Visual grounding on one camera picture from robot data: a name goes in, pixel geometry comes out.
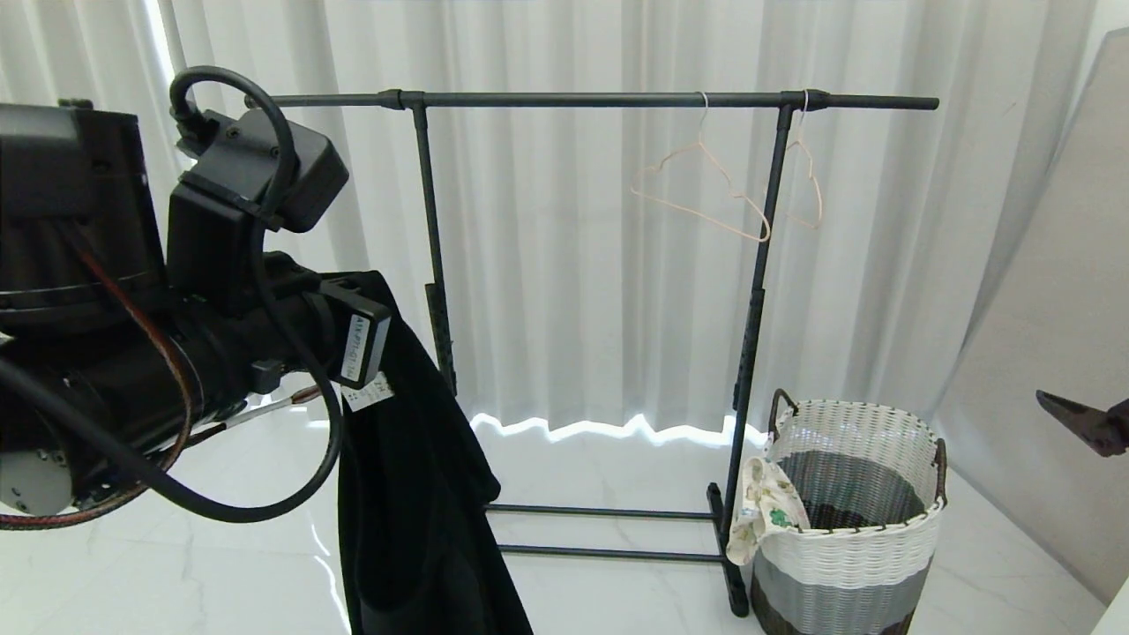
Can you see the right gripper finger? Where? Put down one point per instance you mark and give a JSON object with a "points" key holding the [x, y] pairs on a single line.
{"points": [[1089, 428]]}

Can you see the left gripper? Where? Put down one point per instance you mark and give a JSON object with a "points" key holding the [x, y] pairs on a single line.
{"points": [[212, 353]]}

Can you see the black shorts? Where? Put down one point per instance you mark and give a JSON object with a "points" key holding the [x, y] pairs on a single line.
{"points": [[414, 485]]}

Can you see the pink clothes hanger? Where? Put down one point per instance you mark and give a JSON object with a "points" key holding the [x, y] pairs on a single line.
{"points": [[697, 214], [818, 198]]}

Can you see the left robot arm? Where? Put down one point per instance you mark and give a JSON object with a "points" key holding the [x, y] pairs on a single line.
{"points": [[79, 220]]}

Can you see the white laundry basket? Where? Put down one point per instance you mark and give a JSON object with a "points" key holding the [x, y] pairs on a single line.
{"points": [[847, 564]]}

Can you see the black clothes rack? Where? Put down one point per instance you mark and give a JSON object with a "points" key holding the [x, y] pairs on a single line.
{"points": [[617, 100]]}

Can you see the cream printed garment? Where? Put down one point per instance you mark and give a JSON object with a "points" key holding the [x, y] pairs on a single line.
{"points": [[767, 511]]}

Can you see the white curtain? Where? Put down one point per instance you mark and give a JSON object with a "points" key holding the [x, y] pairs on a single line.
{"points": [[573, 265]]}

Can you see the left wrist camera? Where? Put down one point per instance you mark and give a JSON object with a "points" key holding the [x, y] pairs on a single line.
{"points": [[309, 185]]}

